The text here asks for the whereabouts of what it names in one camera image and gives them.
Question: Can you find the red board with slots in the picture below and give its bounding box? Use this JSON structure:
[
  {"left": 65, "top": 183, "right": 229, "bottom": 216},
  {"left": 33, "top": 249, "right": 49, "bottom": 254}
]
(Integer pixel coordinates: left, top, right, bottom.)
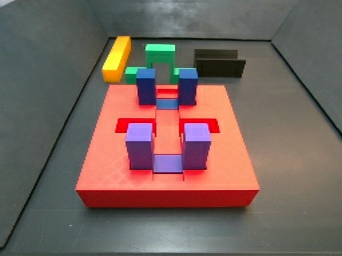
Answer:
[{"left": 76, "top": 85, "right": 259, "bottom": 208}]

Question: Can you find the green arch block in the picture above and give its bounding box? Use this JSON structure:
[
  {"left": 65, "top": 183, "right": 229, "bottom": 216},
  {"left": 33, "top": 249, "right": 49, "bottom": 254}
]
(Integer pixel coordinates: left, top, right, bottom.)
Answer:
[{"left": 124, "top": 44, "right": 179, "bottom": 84}]

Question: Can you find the dark blue U block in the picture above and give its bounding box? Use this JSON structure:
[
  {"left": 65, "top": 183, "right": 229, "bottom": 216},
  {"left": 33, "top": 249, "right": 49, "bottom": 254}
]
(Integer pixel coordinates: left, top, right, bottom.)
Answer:
[{"left": 136, "top": 68, "right": 197, "bottom": 106}]

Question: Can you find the yellow rectangular block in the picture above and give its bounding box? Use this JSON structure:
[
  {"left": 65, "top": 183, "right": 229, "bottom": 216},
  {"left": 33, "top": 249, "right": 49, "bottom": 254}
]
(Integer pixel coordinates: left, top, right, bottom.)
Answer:
[{"left": 101, "top": 36, "right": 130, "bottom": 83}]

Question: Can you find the purple U block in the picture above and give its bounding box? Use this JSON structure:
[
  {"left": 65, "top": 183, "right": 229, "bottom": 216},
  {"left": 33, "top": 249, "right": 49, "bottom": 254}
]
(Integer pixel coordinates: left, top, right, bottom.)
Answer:
[{"left": 125, "top": 123, "right": 211, "bottom": 174}]

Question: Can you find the black U-shaped bracket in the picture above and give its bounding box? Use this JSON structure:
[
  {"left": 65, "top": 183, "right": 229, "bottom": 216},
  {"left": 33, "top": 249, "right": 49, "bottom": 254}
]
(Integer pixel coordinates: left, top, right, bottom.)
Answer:
[{"left": 193, "top": 49, "right": 245, "bottom": 78}]

